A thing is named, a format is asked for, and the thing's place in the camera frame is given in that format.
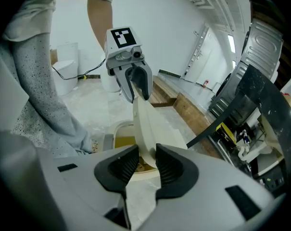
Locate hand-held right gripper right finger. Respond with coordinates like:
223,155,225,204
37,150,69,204
137,143,287,231

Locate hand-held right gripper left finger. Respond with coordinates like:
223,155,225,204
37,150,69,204
36,144,140,231

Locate wooden steps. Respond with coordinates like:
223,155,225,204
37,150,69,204
148,75,180,108

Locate raised wood-sided platform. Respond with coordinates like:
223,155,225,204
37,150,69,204
157,71,224,159

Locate long ceiling light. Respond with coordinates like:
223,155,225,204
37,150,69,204
227,34,236,55

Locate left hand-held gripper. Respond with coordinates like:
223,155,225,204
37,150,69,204
104,27,153,104

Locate white plastic lid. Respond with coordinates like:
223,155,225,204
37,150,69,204
131,96,189,170

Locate grey paw-print shirt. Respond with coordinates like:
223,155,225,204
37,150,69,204
1,0,120,42

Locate white door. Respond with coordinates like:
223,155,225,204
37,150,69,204
183,24,215,84

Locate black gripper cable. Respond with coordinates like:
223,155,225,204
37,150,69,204
51,58,106,81

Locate person's left forearm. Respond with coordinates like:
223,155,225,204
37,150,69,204
87,0,114,52

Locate beige pedal trash bin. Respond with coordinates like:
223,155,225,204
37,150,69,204
108,120,161,182

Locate black marble-top table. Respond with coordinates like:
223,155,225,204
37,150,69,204
186,64,291,152

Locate light dotted jeans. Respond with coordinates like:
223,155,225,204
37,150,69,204
0,32,95,159

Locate small figurine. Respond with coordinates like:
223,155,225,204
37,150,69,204
240,128,252,146

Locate white drain pipe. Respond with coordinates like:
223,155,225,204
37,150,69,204
237,138,269,164

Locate yellow and black box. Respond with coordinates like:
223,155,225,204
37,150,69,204
215,122,238,147

